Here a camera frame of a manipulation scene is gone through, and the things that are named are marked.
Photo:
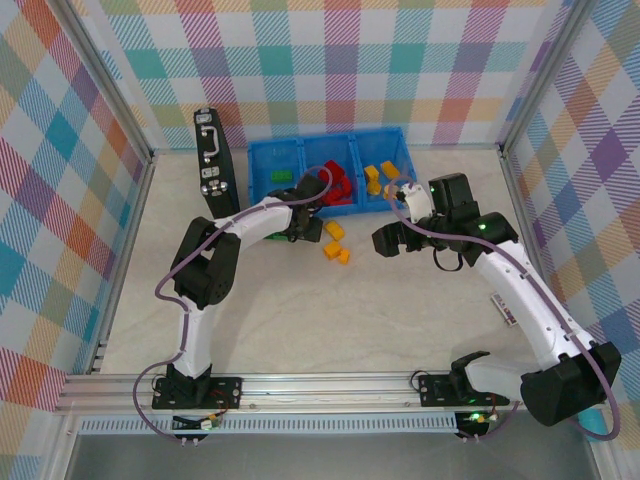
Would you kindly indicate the red lego brick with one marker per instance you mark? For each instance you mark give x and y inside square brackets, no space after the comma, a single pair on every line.
[336,169]
[344,187]
[335,199]

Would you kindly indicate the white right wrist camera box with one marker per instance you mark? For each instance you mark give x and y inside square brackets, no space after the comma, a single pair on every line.
[416,200]

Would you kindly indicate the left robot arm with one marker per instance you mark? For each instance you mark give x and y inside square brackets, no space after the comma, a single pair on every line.
[195,330]

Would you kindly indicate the aluminium side rail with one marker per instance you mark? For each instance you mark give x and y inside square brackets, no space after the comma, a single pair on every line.
[127,245]
[534,250]

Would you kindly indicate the small printed card box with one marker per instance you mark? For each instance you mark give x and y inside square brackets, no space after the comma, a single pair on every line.
[502,307]

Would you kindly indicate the aluminium frame post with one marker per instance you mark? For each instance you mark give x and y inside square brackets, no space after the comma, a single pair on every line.
[111,77]
[542,75]

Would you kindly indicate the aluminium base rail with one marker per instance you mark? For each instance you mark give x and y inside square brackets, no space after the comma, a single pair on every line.
[325,392]

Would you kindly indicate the green lego brick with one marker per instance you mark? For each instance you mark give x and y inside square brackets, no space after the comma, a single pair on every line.
[281,176]
[276,237]

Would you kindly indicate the black hard carrying case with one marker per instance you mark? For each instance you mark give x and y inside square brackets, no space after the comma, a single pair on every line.
[215,160]

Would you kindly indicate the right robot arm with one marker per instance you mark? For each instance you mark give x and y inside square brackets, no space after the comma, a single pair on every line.
[525,300]

